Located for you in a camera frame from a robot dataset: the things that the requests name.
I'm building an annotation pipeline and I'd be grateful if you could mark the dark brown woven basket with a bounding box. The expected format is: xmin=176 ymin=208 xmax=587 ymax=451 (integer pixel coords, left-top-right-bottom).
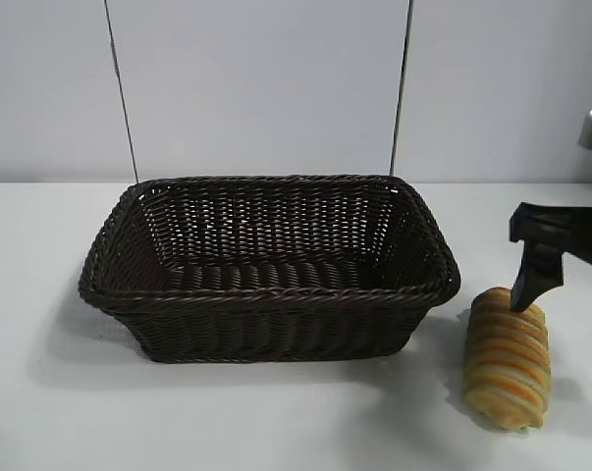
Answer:
xmin=78 ymin=174 xmax=461 ymax=364

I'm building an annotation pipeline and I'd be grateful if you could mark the long striped bread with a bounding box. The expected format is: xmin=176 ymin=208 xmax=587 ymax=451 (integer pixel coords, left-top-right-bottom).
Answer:
xmin=461 ymin=287 xmax=552 ymax=433

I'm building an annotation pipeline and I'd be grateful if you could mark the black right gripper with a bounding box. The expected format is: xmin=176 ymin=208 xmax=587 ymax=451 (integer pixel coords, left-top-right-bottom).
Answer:
xmin=509 ymin=198 xmax=592 ymax=313

